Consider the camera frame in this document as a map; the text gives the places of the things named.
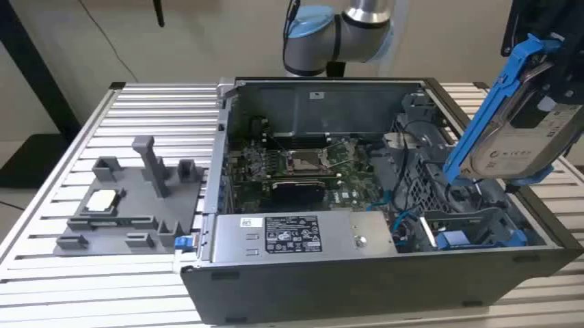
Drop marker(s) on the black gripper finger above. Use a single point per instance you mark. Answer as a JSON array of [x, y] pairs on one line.
[[530, 114]]

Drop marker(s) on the hard disk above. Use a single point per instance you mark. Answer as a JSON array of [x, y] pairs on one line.
[[501, 153]]

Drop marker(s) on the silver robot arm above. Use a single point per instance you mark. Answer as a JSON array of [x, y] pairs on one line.
[[314, 51]]

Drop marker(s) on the grey metal disk bay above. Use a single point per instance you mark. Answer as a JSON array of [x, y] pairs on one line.
[[455, 217]]

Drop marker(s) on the blue disk carrier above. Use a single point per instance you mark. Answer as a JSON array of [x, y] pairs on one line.
[[451, 239]]

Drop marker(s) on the grey metal drive cage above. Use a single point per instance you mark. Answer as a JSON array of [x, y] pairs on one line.
[[429, 184]]

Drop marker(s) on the green motherboard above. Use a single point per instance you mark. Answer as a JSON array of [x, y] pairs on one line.
[[355, 184]]

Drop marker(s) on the CPU socket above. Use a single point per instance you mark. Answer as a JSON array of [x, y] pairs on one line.
[[303, 162]]

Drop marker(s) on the thin metal locking lever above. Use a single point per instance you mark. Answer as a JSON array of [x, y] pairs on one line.
[[279, 143]]

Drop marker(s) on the finned chipset heatsink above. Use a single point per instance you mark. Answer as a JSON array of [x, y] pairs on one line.
[[298, 196]]

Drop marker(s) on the silver power supply box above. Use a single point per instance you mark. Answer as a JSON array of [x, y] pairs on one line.
[[328, 235]]

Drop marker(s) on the dark grey PC case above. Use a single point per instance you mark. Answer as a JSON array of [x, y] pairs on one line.
[[319, 290]]

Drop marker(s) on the blue case latch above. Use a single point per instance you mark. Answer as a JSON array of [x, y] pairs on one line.
[[181, 244]]

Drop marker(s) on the black antenna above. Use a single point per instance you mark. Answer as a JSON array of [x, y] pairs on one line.
[[159, 13]]

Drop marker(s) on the grey parts rack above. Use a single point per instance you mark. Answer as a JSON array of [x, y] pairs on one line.
[[136, 208]]

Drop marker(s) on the silver CPU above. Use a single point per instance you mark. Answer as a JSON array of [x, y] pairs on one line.
[[101, 201]]

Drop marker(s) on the black flat base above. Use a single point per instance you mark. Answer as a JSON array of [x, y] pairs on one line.
[[32, 160]]

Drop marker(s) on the black upright post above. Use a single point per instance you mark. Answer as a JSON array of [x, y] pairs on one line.
[[32, 68]]

